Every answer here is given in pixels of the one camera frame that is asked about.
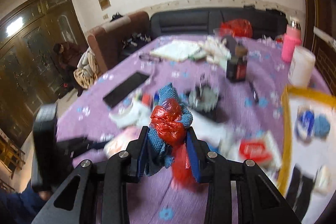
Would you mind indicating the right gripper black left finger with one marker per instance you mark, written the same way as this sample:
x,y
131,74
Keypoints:
x,y
125,167

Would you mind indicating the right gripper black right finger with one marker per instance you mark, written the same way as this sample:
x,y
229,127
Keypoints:
x,y
209,167

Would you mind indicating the red white wet wipes pack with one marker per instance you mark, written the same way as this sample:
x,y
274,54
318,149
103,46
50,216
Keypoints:
x,y
263,150

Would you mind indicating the blue cloth red bag bundle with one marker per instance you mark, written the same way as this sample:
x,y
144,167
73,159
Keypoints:
x,y
170,120

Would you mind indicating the black round motor device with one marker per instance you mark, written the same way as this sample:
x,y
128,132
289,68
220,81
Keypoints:
x,y
204,100

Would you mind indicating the wooden cabinet doors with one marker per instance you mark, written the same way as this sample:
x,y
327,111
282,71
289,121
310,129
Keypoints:
x,y
30,73

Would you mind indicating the black smartphone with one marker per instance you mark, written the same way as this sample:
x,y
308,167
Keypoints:
x,y
120,92

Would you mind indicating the black pen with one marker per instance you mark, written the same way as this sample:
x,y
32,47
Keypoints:
x,y
254,92

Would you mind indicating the purple floral tablecloth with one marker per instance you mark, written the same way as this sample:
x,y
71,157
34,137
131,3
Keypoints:
x,y
156,199

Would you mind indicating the yellow cardboard box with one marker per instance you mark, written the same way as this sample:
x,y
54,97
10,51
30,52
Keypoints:
x,y
307,175

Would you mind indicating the seated person in brown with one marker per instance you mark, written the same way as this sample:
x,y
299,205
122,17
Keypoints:
x,y
69,55

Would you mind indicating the blue white tissue roll pack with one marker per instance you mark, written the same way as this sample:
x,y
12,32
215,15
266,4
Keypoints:
x,y
304,124

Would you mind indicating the black ink bottle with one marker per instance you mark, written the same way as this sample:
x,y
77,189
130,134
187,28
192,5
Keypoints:
x,y
237,64

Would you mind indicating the blue towel ball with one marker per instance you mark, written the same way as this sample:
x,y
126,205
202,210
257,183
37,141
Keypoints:
x,y
321,127

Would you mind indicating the white gloves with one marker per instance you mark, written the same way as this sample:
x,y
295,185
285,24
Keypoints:
x,y
216,50

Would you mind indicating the white notebook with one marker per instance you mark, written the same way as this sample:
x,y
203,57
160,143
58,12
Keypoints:
x,y
177,50

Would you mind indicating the brown armchair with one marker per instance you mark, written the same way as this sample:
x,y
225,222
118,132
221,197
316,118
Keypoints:
x,y
106,39

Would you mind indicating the white plastic jar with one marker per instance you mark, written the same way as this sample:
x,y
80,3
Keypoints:
x,y
301,67

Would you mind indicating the red plastic bag on sofa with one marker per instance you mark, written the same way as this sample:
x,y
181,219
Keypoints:
x,y
238,27

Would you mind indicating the pink sleeved thermos bottle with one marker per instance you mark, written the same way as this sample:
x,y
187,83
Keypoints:
x,y
291,39

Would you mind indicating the black leather sofa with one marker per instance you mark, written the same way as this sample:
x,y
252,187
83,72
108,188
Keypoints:
x,y
203,21

